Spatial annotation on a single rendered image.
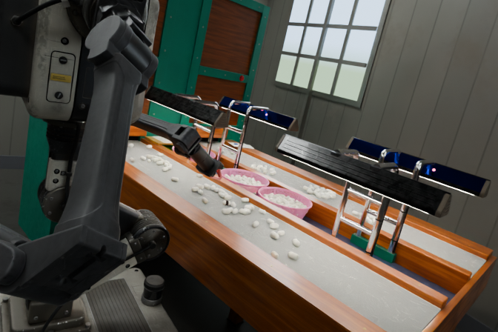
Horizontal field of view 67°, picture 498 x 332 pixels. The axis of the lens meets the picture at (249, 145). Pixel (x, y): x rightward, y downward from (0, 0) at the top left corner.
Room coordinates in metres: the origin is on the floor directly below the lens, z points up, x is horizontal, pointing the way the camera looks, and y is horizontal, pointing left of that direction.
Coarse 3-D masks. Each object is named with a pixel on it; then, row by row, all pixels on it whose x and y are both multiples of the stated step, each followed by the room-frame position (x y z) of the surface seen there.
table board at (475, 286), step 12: (492, 264) 1.58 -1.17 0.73; (480, 276) 1.40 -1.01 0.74; (468, 288) 1.26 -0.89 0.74; (480, 288) 1.51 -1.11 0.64; (456, 300) 1.16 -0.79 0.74; (468, 300) 1.33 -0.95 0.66; (444, 312) 1.06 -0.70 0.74; (456, 312) 1.18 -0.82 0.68; (432, 324) 0.98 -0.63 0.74; (444, 324) 1.05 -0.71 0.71; (456, 324) 1.27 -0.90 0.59
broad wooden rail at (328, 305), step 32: (128, 192) 1.53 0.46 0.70; (160, 192) 1.44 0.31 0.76; (192, 224) 1.24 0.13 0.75; (192, 256) 1.22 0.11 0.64; (224, 256) 1.12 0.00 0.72; (256, 256) 1.09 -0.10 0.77; (224, 288) 1.10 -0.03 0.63; (256, 288) 1.02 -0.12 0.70; (288, 288) 0.95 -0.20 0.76; (320, 288) 0.99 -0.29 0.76; (256, 320) 1.00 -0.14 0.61; (288, 320) 0.93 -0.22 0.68; (320, 320) 0.88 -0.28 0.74; (352, 320) 0.87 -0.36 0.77
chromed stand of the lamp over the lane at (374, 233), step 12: (372, 168) 1.19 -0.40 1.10; (384, 168) 1.20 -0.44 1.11; (396, 168) 1.30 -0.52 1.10; (348, 192) 1.40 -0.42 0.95; (360, 192) 1.38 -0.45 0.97; (384, 204) 1.30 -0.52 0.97; (336, 216) 1.41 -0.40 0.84; (384, 216) 1.30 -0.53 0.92; (336, 228) 1.40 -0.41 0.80; (360, 228) 1.34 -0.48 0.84; (372, 240) 1.30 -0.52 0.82; (372, 252) 1.30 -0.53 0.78
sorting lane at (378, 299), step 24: (144, 144) 2.22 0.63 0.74; (144, 168) 1.77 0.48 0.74; (192, 192) 1.59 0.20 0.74; (216, 192) 1.67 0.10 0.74; (216, 216) 1.39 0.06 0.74; (240, 216) 1.44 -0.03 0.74; (264, 216) 1.50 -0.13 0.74; (264, 240) 1.27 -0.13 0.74; (288, 240) 1.32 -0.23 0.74; (312, 240) 1.37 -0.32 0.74; (288, 264) 1.14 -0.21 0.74; (312, 264) 1.18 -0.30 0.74; (336, 264) 1.22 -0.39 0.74; (336, 288) 1.05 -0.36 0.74; (360, 288) 1.09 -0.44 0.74; (384, 288) 1.12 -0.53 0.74; (360, 312) 0.96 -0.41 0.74; (384, 312) 0.98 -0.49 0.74; (408, 312) 1.01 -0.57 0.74; (432, 312) 1.04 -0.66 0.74
